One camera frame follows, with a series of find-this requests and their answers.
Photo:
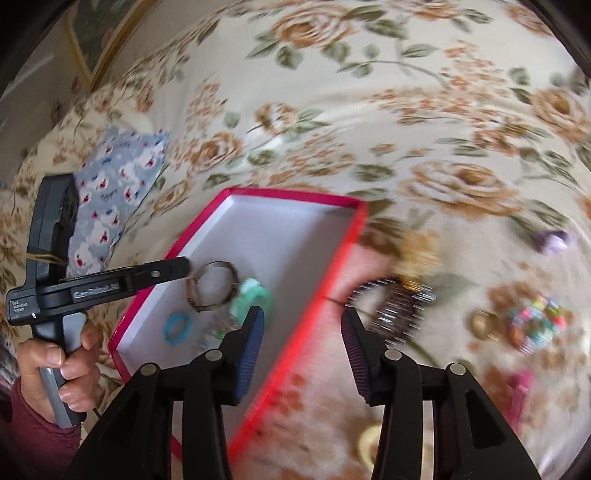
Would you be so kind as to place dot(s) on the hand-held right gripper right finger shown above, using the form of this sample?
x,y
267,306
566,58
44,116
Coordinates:
x,y
356,357

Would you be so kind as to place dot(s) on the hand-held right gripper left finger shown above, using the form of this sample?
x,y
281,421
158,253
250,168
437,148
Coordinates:
x,y
249,355

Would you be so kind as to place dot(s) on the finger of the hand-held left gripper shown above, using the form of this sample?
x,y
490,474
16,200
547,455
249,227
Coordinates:
x,y
161,273

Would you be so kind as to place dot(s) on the pink hair clip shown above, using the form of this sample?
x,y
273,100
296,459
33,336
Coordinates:
x,y
212,339
519,394

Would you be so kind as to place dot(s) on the silver wrist watch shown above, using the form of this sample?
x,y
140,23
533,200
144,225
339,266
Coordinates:
x,y
233,279

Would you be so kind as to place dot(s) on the red cardboard box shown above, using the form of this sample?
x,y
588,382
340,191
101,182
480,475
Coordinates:
x,y
277,240

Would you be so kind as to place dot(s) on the yellow heart hair clip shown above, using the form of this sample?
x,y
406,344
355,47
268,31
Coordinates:
x,y
418,251

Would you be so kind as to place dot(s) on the person's left forearm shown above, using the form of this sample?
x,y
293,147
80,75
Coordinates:
x,y
37,447

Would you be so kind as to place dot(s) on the person's left hand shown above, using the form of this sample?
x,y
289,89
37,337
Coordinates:
x,y
39,360

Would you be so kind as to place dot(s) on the floral fleece blanket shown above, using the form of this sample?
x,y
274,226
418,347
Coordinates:
x,y
323,406

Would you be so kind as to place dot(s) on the blue bear print pillow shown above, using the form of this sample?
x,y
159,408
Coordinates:
x,y
120,184

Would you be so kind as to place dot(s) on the gold framed picture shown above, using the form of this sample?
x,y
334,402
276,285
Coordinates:
x,y
106,27

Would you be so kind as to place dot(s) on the floral bed sheet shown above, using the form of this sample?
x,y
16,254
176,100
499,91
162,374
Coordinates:
x,y
369,115

